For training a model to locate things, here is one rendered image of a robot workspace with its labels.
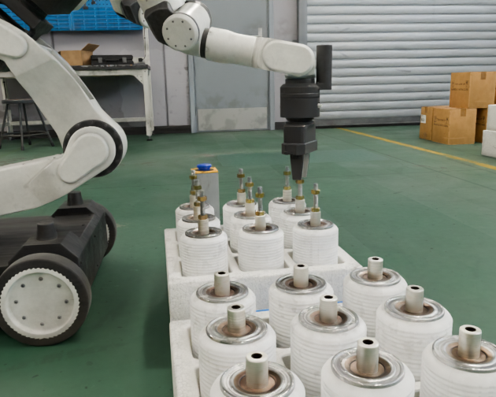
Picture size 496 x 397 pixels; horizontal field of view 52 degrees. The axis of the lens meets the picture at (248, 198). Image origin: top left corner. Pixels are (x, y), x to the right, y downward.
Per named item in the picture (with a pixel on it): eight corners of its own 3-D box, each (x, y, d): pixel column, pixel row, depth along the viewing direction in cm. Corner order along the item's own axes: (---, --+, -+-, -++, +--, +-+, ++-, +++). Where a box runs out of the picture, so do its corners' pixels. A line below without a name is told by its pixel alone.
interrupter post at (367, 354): (360, 378, 53) (361, 349, 52) (352, 365, 55) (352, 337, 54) (383, 375, 53) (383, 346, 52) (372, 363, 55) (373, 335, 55)
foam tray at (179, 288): (173, 369, 101) (168, 283, 97) (168, 292, 139) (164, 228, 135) (360, 347, 108) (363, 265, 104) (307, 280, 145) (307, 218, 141)
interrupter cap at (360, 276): (361, 291, 74) (361, 286, 74) (342, 272, 82) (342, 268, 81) (409, 286, 76) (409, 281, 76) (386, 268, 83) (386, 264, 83)
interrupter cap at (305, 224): (290, 227, 108) (290, 224, 108) (310, 220, 114) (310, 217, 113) (320, 233, 103) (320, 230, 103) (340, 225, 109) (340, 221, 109)
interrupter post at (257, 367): (248, 394, 50) (246, 363, 50) (243, 380, 53) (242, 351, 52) (272, 391, 51) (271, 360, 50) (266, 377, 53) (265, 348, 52)
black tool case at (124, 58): (91, 67, 548) (90, 56, 546) (131, 66, 559) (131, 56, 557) (91, 65, 516) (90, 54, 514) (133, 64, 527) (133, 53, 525)
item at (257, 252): (282, 321, 105) (280, 236, 101) (235, 318, 106) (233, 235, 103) (286, 302, 114) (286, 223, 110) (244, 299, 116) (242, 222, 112)
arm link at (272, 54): (311, 78, 107) (248, 66, 108) (311, 79, 116) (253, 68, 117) (317, 46, 106) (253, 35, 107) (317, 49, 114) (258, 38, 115)
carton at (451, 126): (474, 143, 439) (477, 108, 433) (448, 144, 437) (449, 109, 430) (457, 140, 468) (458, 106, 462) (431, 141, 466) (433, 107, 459)
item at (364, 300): (355, 405, 77) (357, 292, 73) (332, 371, 86) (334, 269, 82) (413, 396, 79) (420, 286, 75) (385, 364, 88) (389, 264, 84)
